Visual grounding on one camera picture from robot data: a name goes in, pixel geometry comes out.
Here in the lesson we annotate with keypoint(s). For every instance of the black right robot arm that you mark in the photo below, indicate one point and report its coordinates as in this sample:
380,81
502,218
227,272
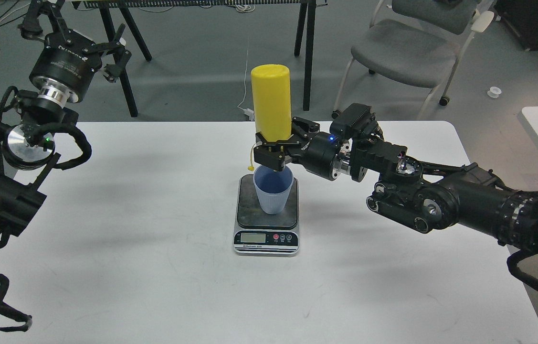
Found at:
419,195

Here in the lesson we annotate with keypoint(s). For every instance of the grey office chair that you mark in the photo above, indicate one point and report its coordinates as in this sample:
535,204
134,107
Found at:
413,56

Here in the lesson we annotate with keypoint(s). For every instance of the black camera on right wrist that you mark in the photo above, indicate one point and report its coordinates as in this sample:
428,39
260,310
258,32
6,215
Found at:
357,121

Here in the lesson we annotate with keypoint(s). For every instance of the yellow squeeze bottle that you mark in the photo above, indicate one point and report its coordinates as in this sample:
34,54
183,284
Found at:
271,95

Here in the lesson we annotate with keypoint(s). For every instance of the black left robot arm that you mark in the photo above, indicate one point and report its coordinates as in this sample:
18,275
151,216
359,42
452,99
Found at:
38,132

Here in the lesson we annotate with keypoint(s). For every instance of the digital kitchen scale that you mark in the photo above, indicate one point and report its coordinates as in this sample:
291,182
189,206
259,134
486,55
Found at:
257,233

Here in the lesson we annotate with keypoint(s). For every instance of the small white spool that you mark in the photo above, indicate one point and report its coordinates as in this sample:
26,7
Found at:
494,92

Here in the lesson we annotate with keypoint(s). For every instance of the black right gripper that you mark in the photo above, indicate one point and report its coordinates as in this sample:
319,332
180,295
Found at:
322,155

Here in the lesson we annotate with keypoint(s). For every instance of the blue plastic cup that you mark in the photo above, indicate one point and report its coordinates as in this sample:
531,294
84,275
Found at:
272,188

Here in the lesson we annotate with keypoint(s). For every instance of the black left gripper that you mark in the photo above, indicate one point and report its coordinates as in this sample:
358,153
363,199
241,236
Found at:
63,67

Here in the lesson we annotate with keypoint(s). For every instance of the black trestle table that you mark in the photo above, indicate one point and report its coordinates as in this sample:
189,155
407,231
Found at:
194,62

